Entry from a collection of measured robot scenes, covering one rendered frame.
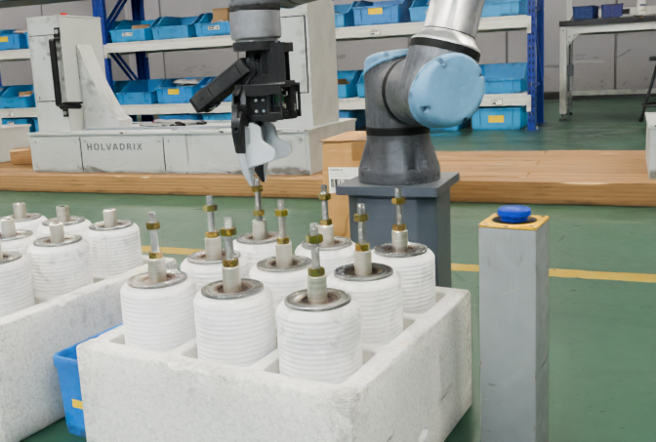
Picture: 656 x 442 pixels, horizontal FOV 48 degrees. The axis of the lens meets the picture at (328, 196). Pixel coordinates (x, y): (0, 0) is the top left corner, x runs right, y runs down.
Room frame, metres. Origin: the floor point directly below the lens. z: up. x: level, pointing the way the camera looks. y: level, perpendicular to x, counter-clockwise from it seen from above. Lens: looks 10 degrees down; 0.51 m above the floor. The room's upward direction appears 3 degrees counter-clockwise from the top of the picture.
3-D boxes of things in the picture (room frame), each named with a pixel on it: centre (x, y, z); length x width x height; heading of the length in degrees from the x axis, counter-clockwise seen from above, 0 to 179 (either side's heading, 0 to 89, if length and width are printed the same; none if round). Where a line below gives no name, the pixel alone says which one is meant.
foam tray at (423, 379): (0.96, 0.06, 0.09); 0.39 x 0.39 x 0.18; 61
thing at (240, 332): (0.86, 0.12, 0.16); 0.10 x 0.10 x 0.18
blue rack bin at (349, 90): (6.01, -0.11, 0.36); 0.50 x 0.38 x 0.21; 157
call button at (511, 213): (0.88, -0.23, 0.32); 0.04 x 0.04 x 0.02
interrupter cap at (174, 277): (0.91, 0.22, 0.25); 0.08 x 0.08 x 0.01
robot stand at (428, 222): (1.34, -0.13, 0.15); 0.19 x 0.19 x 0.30; 68
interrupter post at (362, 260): (0.90, -0.04, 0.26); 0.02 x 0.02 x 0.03
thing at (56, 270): (1.17, 0.44, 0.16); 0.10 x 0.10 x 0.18
